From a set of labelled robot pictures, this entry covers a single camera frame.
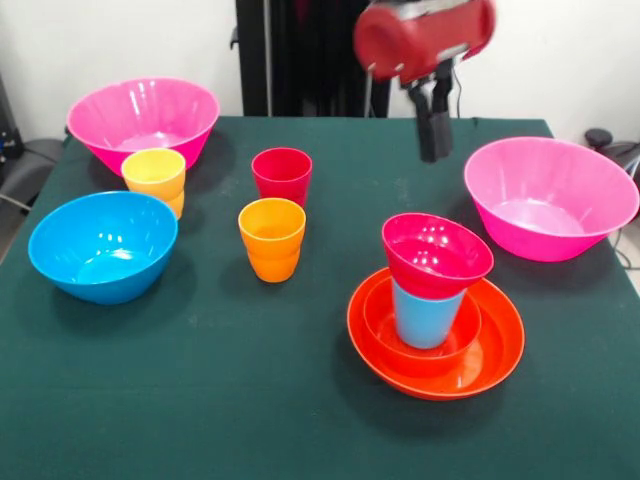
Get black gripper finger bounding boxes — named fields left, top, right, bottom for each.
left=432, top=62, right=455, bottom=159
left=407, top=79, right=439, bottom=164

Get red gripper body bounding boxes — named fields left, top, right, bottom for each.
left=353, top=0, right=498, bottom=85

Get small red plastic bowl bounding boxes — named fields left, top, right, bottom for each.
left=381, top=212, right=495, bottom=301

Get large pink plastic bowl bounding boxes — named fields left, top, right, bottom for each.
left=66, top=77, right=221, bottom=177
left=463, top=137, right=640, bottom=263

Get blue plastic cup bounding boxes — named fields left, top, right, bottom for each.
left=393, top=279, right=466, bottom=350

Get orange plastic cup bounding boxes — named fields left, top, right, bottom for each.
left=238, top=197, right=307, bottom=284

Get small orange plastic bowl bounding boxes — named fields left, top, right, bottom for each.
left=363, top=274, right=483, bottom=379

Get large orange plastic bowl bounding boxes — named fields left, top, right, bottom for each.
left=346, top=265, right=526, bottom=402

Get red plastic cup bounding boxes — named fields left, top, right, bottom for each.
left=251, top=147, right=314, bottom=209

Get yellow plastic cup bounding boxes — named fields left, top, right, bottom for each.
left=121, top=148, right=187, bottom=221

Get blue plastic bowl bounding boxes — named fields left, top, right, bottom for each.
left=27, top=191, right=179, bottom=306

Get dark green tablecloth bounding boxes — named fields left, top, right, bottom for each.
left=0, top=116, right=640, bottom=480

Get black wall cable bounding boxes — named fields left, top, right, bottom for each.
left=451, top=59, right=464, bottom=119

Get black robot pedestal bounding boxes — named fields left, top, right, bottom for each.
left=230, top=0, right=404, bottom=119

